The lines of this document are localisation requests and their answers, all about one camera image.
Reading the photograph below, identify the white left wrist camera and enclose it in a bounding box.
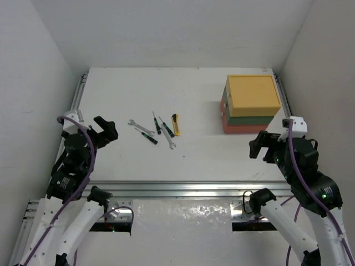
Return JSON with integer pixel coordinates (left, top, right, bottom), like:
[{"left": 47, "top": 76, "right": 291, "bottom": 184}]
[{"left": 57, "top": 109, "right": 89, "bottom": 134}]

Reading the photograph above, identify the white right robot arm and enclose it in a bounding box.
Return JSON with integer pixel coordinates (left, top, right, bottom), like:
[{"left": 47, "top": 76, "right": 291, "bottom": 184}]
[{"left": 249, "top": 131, "right": 354, "bottom": 265}]

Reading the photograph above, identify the yellow utility knife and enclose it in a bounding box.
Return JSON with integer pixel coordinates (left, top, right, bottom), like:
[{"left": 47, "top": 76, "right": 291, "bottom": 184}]
[{"left": 171, "top": 114, "right": 180, "bottom": 136}]

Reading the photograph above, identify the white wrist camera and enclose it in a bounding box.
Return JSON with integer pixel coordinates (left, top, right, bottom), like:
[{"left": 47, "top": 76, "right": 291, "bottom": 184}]
[
  {"left": 278, "top": 116, "right": 308, "bottom": 141},
  {"left": 57, "top": 109, "right": 89, "bottom": 134}
]

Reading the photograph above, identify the green middle drawer box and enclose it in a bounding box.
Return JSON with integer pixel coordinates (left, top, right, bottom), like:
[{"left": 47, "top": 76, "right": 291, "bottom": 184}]
[{"left": 220, "top": 88, "right": 274, "bottom": 126}]

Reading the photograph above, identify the red bottom drawer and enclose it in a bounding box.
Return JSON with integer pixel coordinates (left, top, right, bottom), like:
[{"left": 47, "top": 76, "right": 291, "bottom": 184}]
[{"left": 220, "top": 100, "right": 268, "bottom": 134}]

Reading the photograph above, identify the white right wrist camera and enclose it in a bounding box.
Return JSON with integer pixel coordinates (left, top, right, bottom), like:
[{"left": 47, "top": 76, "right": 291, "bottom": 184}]
[{"left": 278, "top": 116, "right": 308, "bottom": 141}]

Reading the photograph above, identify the aluminium frame rail front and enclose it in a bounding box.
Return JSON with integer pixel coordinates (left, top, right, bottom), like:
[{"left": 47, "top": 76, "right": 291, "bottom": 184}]
[{"left": 82, "top": 181, "right": 293, "bottom": 199}]

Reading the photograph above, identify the silver wrench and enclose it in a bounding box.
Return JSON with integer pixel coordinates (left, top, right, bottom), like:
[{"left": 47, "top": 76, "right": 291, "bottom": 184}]
[
  {"left": 160, "top": 124, "right": 176, "bottom": 150},
  {"left": 128, "top": 119, "right": 155, "bottom": 137}
]

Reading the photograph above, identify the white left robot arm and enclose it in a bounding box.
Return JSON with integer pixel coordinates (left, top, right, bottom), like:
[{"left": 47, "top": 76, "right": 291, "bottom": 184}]
[{"left": 19, "top": 115, "right": 118, "bottom": 265}]

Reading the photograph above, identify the yellow top drawer box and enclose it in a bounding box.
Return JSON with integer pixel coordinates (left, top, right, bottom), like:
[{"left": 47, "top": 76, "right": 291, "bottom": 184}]
[{"left": 225, "top": 75, "right": 281, "bottom": 117}]

